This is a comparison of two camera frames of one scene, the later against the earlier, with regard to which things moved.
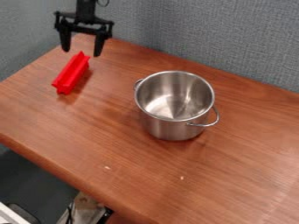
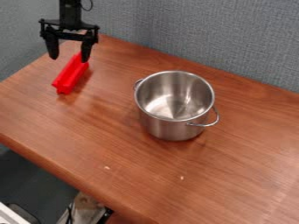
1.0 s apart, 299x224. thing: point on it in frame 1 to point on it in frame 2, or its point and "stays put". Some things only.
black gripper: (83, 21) to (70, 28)
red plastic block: (71, 72) stays put
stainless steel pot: (175, 100) stays put
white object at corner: (14, 214) stays put
